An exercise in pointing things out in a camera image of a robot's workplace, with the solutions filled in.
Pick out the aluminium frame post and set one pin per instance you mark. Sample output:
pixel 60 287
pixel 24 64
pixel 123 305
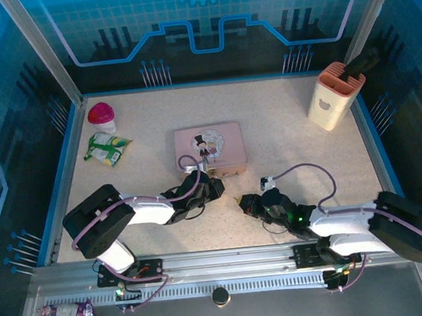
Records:
pixel 41 51
pixel 370 8

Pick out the small brass padlock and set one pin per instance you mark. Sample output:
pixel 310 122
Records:
pixel 215 173

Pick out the black controller board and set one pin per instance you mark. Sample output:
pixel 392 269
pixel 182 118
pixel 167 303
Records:
pixel 336 278
pixel 129 296

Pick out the pink tin box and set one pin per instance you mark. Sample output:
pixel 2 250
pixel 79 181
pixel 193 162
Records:
pixel 228 141

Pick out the green snack bag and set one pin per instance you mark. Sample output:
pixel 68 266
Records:
pixel 107 149

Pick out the round black knob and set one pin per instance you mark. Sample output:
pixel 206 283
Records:
pixel 220 296

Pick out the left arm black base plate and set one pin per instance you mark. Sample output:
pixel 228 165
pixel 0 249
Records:
pixel 152 270

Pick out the pink mushroom shaped toy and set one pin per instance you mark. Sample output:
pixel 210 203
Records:
pixel 100 114

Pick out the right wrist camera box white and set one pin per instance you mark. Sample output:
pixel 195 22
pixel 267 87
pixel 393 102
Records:
pixel 267 183

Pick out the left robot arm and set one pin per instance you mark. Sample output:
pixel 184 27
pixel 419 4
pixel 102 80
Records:
pixel 102 228

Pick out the aluminium mounting rail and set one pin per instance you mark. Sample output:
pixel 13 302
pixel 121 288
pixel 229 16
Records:
pixel 228 257

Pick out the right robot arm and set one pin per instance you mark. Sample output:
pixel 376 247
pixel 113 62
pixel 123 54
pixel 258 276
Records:
pixel 401 229

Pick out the cream knife block orange top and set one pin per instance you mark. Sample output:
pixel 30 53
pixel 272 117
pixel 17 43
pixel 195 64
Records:
pixel 331 105

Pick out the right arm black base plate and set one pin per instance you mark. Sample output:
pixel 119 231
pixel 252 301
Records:
pixel 306 255

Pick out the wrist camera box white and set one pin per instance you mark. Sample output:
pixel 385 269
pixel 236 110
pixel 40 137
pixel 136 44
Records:
pixel 189 170
pixel 267 183

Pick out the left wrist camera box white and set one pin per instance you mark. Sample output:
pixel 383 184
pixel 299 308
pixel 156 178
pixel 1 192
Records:
pixel 189 170

